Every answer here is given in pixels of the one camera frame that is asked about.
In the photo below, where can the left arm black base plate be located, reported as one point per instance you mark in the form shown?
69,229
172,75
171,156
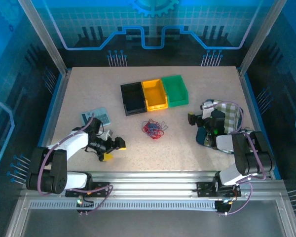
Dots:
101,186

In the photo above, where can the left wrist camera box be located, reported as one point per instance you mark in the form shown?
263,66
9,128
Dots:
108,134

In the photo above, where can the green plastic bin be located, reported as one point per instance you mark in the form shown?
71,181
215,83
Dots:
175,90

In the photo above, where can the aluminium frame post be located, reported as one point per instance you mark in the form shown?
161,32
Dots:
45,37
261,34

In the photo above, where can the small black controller board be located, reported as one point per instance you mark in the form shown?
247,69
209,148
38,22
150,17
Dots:
85,203
224,207

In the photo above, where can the aluminium mounting rail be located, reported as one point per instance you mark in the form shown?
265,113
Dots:
150,182

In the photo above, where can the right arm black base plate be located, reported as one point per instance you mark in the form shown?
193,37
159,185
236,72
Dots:
204,188

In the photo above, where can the yellow plastic bin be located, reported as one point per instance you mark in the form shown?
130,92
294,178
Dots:
154,95

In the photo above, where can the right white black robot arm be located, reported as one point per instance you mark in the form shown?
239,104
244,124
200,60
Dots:
224,144

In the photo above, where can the black plastic bin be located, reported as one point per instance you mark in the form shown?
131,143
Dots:
133,98

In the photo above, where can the green checkered cloth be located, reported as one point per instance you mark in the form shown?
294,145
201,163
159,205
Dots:
201,135

